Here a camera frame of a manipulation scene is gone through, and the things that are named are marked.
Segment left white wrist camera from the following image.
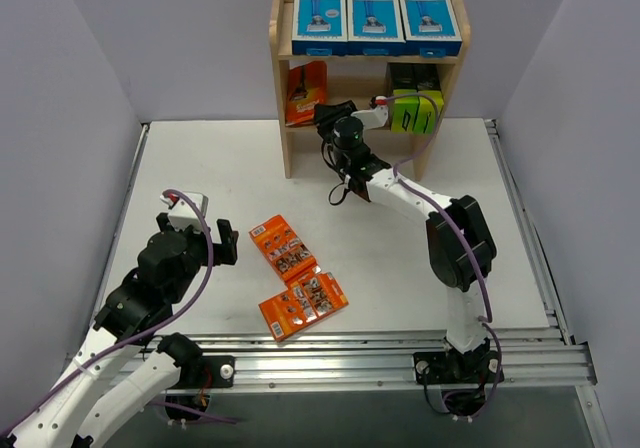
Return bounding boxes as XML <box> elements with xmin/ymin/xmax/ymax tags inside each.
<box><xmin>160</xmin><ymin>192</ymin><xmax>209</xmax><ymax>233</ymax></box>

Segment orange razor pack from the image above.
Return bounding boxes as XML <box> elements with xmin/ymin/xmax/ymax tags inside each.
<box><xmin>259</xmin><ymin>271</ymin><xmax>349</xmax><ymax>342</ymax></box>
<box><xmin>249</xmin><ymin>215</ymin><xmax>321</xmax><ymax>285</ymax></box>
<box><xmin>285</xmin><ymin>61</ymin><xmax>328</xmax><ymax>127</ymax></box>

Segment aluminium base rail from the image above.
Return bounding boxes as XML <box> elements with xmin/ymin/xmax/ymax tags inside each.
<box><xmin>193</xmin><ymin>328</ymin><xmax>597</xmax><ymax>393</ymax></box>

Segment purple cable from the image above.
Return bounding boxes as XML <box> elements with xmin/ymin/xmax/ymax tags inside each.
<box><xmin>0</xmin><ymin>188</ymin><xmax>215</xmax><ymax>437</ymax></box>
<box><xmin>374</xmin><ymin>92</ymin><xmax>501</xmax><ymax>369</ymax></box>

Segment black green Gillette box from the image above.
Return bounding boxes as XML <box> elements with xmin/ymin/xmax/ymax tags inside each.
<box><xmin>413</xmin><ymin>64</ymin><xmax>444</xmax><ymax>135</ymax></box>
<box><xmin>386</xmin><ymin>63</ymin><xmax>419</xmax><ymax>133</ymax></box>

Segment blue Harry's razor box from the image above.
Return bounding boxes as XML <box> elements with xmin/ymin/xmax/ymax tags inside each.
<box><xmin>399</xmin><ymin>0</ymin><xmax>462</xmax><ymax>58</ymax></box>
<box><xmin>347</xmin><ymin>0</ymin><xmax>405</xmax><ymax>56</ymax></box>

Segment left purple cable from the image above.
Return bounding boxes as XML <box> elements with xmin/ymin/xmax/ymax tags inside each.
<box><xmin>0</xmin><ymin>188</ymin><xmax>215</xmax><ymax>437</ymax></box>

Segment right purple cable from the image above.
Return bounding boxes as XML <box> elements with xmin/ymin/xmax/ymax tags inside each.
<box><xmin>374</xmin><ymin>92</ymin><xmax>501</xmax><ymax>369</ymax></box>

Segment wooden three-tier shelf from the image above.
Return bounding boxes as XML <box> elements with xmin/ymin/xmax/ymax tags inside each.
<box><xmin>267</xmin><ymin>0</ymin><xmax>472</xmax><ymax>183</ymax></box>

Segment orange razor pack top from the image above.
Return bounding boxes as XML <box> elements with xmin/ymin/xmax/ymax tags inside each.
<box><xmin>285</xmin><ymin>61</ymin><xmax>328</xmax><ymax>127</ymax></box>

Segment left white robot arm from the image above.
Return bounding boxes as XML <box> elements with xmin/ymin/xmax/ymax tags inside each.
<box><xmin>1</xmin><ymin>213</ymin><xmax>238</xmax><ymax>447</ymax></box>

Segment orange razor pack front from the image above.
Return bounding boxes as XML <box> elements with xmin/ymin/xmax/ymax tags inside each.
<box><xmin>259</xmin><ymin>271</ymin><xmax>349</xmax><ymax>342</ymax></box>

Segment white Harry's razor blister pack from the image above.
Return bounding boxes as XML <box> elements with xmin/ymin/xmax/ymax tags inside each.
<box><xmin>291</xmin><ymin>0</ymin><xmax>348</xmax><ymax>56</ymax></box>

